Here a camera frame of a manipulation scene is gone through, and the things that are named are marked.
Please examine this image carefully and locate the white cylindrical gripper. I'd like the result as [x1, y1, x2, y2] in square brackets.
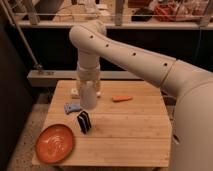
[77, 81, 97, 134]

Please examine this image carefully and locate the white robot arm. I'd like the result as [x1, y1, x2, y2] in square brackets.
[69, 20, 213, 171]

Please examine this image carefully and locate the white eraser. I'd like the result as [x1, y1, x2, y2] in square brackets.
[71, 88, 80, 99]

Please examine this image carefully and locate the orange ceramic plate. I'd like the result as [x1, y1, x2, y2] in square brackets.
[35, 124, 75, 164]

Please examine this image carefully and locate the orange carrot toy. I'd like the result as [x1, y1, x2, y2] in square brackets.
[112, 96, 133, 102]

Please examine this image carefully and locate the wooden table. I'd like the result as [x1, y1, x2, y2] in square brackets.
[44, 80, 171, 167]

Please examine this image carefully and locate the metal pole stand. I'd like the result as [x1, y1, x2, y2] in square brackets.
[4, 0, 54, 76]

